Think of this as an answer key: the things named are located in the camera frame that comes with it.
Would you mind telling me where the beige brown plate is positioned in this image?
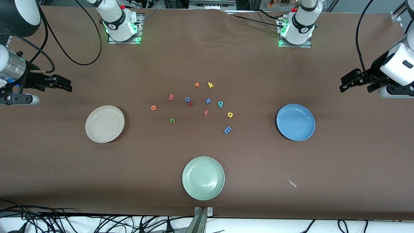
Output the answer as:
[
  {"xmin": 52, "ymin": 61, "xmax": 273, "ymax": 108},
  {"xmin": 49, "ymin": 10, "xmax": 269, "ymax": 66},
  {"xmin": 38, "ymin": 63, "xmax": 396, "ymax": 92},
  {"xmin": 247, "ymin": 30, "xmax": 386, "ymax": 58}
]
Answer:
[{"xmin": 85, "ymin": 105, "xmax": 125, "ymax": 143}]

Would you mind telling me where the blue plate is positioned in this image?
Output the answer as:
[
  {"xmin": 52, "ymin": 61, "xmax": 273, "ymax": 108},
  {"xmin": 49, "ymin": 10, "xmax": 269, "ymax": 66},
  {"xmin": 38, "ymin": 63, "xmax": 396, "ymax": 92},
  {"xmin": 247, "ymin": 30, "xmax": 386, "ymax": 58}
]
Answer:
[{"xmin": 276, "ymin": 104, "xmax": 316, "ymax": 141}]

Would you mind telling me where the brown table cover sheet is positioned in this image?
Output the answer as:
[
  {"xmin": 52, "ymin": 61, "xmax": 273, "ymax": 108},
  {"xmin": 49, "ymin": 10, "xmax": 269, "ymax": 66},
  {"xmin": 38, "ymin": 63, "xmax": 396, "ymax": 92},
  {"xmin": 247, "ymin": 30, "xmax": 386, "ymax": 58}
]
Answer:
[{"xmin": 0, "ymin": 5, "xmax": 414, "ymax": 221}]

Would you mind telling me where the grey metal equipment box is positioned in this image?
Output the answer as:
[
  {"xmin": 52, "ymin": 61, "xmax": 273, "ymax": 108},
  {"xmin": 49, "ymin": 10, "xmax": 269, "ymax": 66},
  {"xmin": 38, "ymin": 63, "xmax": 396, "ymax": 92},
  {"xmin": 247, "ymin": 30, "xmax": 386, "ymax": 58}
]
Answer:
[{"xmin": 189, "ymin": 0, "xmax": 236, "ymax": 10}]

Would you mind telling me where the pale green plate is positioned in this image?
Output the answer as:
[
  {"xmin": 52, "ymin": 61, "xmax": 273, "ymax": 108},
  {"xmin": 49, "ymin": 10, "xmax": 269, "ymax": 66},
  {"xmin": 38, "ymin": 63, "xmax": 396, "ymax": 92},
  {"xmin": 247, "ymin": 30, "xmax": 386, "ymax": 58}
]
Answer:
[{"xmin": 182, "ymin": 156, "xmax": 225, "ymax": 201}]

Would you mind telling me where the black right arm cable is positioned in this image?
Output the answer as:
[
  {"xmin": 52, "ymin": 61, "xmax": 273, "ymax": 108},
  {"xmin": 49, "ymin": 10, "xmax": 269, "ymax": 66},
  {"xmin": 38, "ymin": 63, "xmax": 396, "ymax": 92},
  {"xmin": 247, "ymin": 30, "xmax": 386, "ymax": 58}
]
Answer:
[{"xmin": 13, "ymin": 0, "xmax": 103, "ymax": 73}]

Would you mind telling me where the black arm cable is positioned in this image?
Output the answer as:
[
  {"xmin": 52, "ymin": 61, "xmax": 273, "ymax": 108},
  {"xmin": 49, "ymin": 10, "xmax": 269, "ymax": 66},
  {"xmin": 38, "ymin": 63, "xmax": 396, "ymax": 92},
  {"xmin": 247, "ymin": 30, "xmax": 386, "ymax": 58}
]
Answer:
[
  {"xmin": 355, "ymin": 0, "xmax": 376, "ymax": 81},
  {"xmin": 13, "ymin": 0, "xmax": 103, "ymax": 73}
]

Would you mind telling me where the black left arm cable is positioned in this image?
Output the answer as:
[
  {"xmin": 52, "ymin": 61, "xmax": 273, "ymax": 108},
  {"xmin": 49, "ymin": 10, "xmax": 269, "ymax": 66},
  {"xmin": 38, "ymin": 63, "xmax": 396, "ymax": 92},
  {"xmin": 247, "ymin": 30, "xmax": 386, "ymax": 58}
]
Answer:
[{"xmin": 355, "ymin": 0, "xmax": 376, "ymax": 81}]

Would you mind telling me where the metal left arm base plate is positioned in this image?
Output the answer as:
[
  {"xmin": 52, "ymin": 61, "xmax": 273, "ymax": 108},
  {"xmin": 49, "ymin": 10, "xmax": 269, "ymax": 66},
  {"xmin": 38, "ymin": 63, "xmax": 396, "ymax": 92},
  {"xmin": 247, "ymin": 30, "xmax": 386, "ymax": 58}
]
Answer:
[{"xmin": 278, "ymin": 18, "xmax": 313, "ymax": 48}]

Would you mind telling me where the black cable on table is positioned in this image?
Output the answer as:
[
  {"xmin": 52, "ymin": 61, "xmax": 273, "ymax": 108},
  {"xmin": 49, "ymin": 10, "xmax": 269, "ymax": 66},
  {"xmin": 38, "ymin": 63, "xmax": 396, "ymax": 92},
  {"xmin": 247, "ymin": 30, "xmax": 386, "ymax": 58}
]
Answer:
[{"xmin": 223, "ymin": 9, "xmax": 285, "ymax": 33}]

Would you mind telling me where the black cable tangle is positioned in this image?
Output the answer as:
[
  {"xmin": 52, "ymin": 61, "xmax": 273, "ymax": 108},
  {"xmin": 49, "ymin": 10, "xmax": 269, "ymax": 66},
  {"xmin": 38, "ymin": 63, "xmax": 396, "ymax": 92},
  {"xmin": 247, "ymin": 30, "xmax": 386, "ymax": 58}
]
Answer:
[{"xmin": 0, "ymin": 199, "xmax": 194, "ymax": 233}]

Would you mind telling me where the aluminium camera post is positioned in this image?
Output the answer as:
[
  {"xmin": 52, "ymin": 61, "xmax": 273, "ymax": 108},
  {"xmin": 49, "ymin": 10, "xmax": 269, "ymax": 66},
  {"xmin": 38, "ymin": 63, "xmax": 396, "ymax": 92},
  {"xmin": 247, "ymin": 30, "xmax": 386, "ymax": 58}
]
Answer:
[{"xmin": 186, "ymin": 206, "xmax": 214, "ymax": 233}]

